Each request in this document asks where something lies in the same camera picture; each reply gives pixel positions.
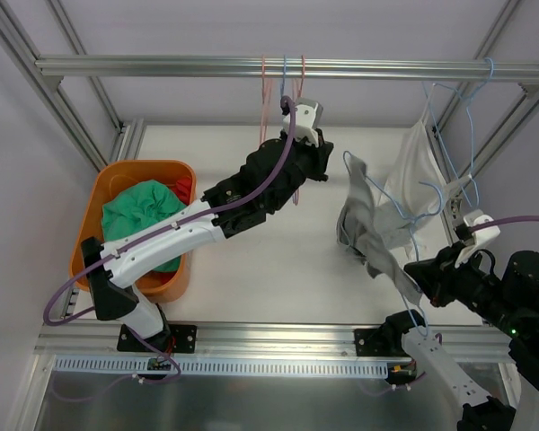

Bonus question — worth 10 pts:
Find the orange plastic tub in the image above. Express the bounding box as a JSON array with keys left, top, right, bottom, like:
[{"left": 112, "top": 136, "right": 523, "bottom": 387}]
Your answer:
[{"left": 69, "top": 160, "right": 197, "bottom": 303}]

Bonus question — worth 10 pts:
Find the green tank top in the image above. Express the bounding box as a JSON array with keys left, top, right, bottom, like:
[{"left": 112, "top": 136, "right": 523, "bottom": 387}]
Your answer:
[{"left": 101, "top": 179, "right": 190, "bottom": 274}]

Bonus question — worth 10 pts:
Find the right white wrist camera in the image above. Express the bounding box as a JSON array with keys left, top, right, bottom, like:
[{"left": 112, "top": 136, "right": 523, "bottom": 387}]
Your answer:
[{"left": 455, "top": 209, "right": 500, "bottom": 268}]

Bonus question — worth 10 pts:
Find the grey tank top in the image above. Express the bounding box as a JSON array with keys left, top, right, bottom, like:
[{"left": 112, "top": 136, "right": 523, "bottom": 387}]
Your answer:
[{"left": 336, "top": 151, "right": 422, "bottom": 306}]

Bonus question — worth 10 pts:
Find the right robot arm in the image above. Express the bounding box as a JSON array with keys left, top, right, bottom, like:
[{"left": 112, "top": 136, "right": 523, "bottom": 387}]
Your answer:
[{"left": 376, "top": 242, "right": 539, "bottom": 430}]

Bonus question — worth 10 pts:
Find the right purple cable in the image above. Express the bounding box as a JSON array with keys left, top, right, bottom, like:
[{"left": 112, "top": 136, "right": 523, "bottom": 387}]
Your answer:
[{"left": 473, "top": 215, "right": 539, "bottom": 233}]

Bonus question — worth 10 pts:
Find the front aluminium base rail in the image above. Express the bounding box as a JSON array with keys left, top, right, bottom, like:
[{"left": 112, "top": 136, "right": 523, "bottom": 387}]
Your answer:
[{"left": 34, "top": 319, "right": 511, "bottom": 363}]

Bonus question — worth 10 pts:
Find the white tank top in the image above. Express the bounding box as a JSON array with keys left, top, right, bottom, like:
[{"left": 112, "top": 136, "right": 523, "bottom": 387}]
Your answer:
[{"left": 372, "top": 116, "right": 455, "bottom": 261}]

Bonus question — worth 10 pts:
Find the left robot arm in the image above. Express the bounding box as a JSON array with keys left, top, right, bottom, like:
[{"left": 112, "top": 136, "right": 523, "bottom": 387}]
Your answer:
[{"left": 80, "top": 129, "right": 333, "bottom": 351}]

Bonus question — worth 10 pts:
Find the pink wire hanger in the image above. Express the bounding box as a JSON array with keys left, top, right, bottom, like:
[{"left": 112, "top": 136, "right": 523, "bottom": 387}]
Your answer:
[
  {"left": 292, "top": 54, "right": 308, "bottom": 207},
  {"left": 259, "top": 56, "right": 273, "bottom": 144}
]

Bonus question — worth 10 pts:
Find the red tank top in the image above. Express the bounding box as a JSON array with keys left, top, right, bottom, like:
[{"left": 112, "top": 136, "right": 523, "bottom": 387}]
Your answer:
[{"left": 153, "top": 176, "right": 192, "bottom": 285}]

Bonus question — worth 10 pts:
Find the white slotted cable duct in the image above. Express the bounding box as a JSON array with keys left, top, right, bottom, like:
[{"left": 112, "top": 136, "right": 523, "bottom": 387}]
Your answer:
[{"left": 53, "top": 355, "right": 389, "bottom": 379}]

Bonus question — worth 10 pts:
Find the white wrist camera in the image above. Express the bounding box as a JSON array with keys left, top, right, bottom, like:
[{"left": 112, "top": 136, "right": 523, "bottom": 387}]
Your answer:
[
  {"left": 455, "top": 209, "right": 500, "bottom": 268},
  {"left": 293, "top": 98, "right": 323, "bottom": 147}
]

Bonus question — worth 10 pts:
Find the blue wire hanger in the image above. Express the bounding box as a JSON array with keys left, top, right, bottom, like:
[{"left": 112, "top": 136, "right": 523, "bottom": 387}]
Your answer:
[
  {"left": 279, "top": 55, "right": 289, "bottom": 116},
  {"left": 336, "top": 151, "right": 444, "bottom": 337},
  {"left": 436, "top": 57, "right": 496, "bottom": 208},
  {"left": 421, "top": 82, "right": 473, "bottom": 207}
]

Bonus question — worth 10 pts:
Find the aluminium hanging rail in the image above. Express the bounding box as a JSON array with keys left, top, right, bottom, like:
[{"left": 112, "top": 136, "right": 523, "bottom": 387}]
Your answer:
[{"left": 35, "top": 55, "right": 539, "bottom": 84}]

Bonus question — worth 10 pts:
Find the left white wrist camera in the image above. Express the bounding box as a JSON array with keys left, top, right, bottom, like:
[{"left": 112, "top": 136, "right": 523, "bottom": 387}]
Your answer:
[{"left": 293, "top": 98, "right": 323, "bottom": 147}]

